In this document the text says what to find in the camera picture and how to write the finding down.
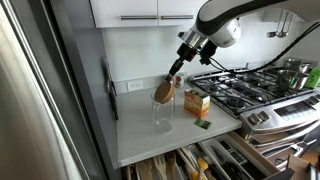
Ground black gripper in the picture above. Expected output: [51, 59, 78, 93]
[168, 42, 217, 77]

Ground round cork jar lid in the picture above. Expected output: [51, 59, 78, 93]
[154, 81, 174, 104]

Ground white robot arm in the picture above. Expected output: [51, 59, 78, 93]
[167, 0, 320, 79]

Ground clear glass jar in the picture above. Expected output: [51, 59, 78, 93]
[151, 95, 175, 125]

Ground orange tea box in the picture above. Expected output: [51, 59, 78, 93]
[184, 88, 210, 118]

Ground green tea bag packet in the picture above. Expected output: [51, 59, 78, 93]
[194, 119, 211, 130]

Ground white upper cabinets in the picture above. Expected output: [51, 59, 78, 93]
[90, 0, 207, 28]

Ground hanging metal ladle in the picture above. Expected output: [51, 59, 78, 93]
[267, 12, 294, 38]

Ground stainless steel pot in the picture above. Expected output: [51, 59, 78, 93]
[276, 59, 310, 90]

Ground stainless gas stove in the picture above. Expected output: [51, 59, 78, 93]
[188, 69, 320, 157]

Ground white drawer cutlery organizer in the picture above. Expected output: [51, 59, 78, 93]
[199, 135, 270, 180]

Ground wooden kitchen drawer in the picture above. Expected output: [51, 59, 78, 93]
[118, 131, 288, 176]

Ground wooden fork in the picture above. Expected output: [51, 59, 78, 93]
[153, 155, 167, 180]

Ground green bottle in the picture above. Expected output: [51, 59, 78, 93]
[305, 68, 320, 89]

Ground stainless refrigerator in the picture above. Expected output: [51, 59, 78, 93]
[0, 0, 111, 180]

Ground white wall outlet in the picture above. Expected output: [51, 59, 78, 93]
[127, 80, 143, 91]

